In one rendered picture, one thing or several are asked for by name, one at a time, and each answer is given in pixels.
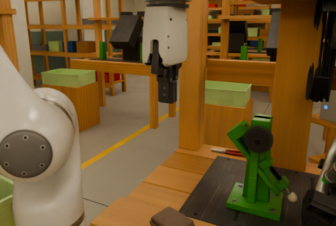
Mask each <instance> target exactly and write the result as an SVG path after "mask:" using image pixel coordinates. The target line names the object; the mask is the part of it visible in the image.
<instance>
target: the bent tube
mask: <svg viewBox="0 0 336 226"><path fill-rule="evenodd" d="M335 161H336V134H335V136H334V138H333V140H332V142H331V144H330V147H329V149H328V152H327V155H326V157H325V161H324V164H323V167H322V170H321V173H320V176H319V179H318V182H317V185H316V188H315V190H317V191H319V192H321V193H324V194H326V195H327V194H328V190H329V187H330V184H325V183H324V182H322V177H323V174H324V172H325V171H326V170H328V169H329V168H331V167H332V166H333V163H334V162H335Z"/></svg>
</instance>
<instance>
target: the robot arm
mask: <svg viewBox="0 0 336 226"><path fill-rule="evenodd" d="M143 1H144V2H149V4H147V5H146V8H145V13H144V21H143V34H142V62H143V63H144V65H146V66H150V65H151V73H152V74H155V75H156V79H157V81H158V101H159V102H161V103H169V104H173V103H174V102H176V101H177V80H178V76H179V68H180V67H181V66H182V62H184V61H185V60H186V58H187V52H188V28H187V13H186V9H187V8H189V5H188V4H186V2H191V1H192V0H143ZM161 63H162V64H161ZM0 174H2V175H3V176H5V177H7V178H9V179H12V180H13V193H12V210H13V218H14V224H15V226H86V218H85V209H84V200H83V190H82V171H81V150H80V134H79V123H78V117H77V113H76V110H75V107H74V105H73V103H72V102H71V100H70V99H69V98H68V97H67V96H66V95H65V94H64V93H62V92H60V91H58V90H56V89H52V88H37V89H32V88H31V87H30V86H29V85H28V84H27V82H26V81H25V80H24V79H23V77H22V76H21V75H20V73H19V72H18V70H17V69H16V68H15V66H14V65H13V63H12V62H11V60H10V59H9V57H8V55H7V54H6V52H5V51H4V49H3V48H2V46H1V45H0Z"/></svg>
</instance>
